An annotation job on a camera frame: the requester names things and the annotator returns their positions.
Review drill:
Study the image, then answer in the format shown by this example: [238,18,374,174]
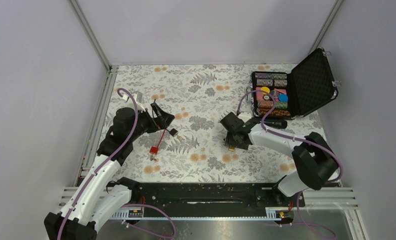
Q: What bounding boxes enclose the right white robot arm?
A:
[220,112,341,206]

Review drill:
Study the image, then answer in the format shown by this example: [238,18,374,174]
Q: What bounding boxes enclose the blue poker chip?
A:
[278,94,288,103]

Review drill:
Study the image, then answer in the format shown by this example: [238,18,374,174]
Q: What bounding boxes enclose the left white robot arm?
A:
[44,103,175,240]

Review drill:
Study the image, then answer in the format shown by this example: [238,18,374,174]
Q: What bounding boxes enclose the yellow poker chip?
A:
[260,86,270,94]

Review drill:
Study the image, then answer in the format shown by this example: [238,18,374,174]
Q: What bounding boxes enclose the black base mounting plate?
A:
[109,181,306,219]

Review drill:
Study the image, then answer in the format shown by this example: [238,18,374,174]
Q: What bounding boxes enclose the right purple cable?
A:
[236,90,344,183]

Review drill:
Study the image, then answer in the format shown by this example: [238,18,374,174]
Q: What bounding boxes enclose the red and black clip wires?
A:
[149,127,179,163]

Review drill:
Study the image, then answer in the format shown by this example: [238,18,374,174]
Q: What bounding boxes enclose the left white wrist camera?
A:
[127,92,143,105]

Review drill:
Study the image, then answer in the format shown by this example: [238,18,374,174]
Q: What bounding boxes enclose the floral tablecloth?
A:
[97,63,341,184]

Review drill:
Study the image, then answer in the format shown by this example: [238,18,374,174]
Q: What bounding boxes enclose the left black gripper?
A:
[129,102,174,141]

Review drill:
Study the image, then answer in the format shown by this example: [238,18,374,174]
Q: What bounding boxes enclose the black poker chip case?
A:
[249,48,338,120]

